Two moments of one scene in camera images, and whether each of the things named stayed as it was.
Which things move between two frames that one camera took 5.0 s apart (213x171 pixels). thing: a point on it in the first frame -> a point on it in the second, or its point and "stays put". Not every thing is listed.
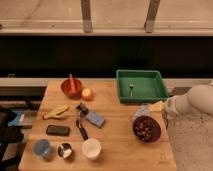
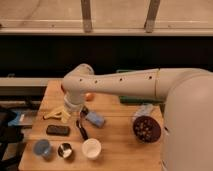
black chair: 9,135 stays put
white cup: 91,148 stays put
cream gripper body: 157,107 -> 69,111
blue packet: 95,118 stays put
